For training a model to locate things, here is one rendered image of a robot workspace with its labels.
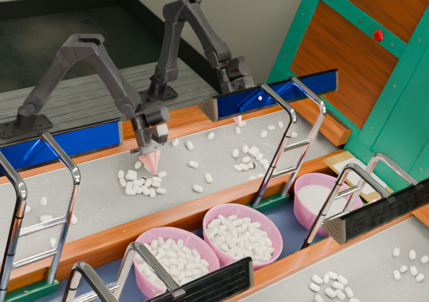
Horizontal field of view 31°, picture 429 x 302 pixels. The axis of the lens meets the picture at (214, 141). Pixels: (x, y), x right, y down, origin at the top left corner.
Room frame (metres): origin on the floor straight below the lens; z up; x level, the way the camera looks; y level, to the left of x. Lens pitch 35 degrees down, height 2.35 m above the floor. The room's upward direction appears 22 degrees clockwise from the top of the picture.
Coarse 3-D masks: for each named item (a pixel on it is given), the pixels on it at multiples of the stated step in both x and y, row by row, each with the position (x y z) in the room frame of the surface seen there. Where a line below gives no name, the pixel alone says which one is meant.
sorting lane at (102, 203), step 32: (224, 128) 2.44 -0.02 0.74; (256, 128) 2.52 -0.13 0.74; (96, 160) 1.98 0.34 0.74; (128, 160) 2.04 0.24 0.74; (160, 160) 2.11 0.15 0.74; (192, 160) 2.18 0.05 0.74; (224, 160) 2.25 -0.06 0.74; (256, 160) 2.32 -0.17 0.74; (288, 160) 2.40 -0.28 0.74; (0, 192) 1.67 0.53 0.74; (32, 192) 1.72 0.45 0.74; (64, 192) 1.78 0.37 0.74; (96, 192) 1.83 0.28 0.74; (192, 192) 2.01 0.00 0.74; (0, 224) 1.55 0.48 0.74; (32, 224) 1.60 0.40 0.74; (96, 224) 1.70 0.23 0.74; (0, 256) 1.44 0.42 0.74
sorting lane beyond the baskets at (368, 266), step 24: (384, 240) 2.16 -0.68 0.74; (408, 240) 2.21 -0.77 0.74; (336, 264) 1.94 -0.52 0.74; (360, 264) 1.99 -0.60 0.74; (384, 264) 2.03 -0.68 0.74; (408, 264) 2.08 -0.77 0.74; (288, 288) 1.75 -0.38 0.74; (360, 288) 1.88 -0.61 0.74; (384, 288) 1.92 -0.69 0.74; (408, 288) 1.97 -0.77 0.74
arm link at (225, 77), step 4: (220, 68) 2.44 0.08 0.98; (224, 68) 2.41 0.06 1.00; (216, 72) 2.42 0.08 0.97; (220, 72) 2.41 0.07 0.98; (224, 72) 2.41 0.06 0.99; (220, 76) 2.40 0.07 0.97; (224, 76) 2.40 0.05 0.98; (228, 76) 2.40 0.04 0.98; (220, 80) 2.40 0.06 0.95; (224, 80) 2.39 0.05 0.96; (228, 80) 2.39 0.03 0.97; (232, 80) 2.43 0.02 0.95
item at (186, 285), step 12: (228, 264) 1.36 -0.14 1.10; (240, 264) 1.36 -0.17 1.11; (252, 264) 1.39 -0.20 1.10; (204, 276) 1.28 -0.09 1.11; (216, 276) 1.30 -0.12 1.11; (228, 276) 1.32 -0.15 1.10; (240, 276) 1.35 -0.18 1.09; (252, 276) 1.38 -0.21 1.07; (180, 288) 1.21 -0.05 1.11; (192, 288) 1.23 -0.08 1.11; (204, 288) 1.26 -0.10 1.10; (216, 288) 1.29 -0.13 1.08; (228, 288) 1.31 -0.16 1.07; (240, 288) 1.34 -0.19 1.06; (144, 300) 1.17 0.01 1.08; (156, 300) 1.16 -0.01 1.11; (168, 300) 1.18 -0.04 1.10; (180, 300) 1.20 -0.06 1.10; (192, 300) 1.22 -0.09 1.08; (204, 300) 1.25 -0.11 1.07; (216, 300) 1.27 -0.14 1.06
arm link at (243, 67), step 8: (208, 56) 2.43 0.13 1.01; (240, 56) 2.42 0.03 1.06; (216, 64) 2.41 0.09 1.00; (224, 64) 2.45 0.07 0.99; (232, 64) 2.40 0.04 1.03; (240, 64) 2.38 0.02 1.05; (248, 64) 2.42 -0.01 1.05; (232, 72) 2.38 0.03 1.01; (240, 72) 2.37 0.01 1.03; (248, 72) 2.40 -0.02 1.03
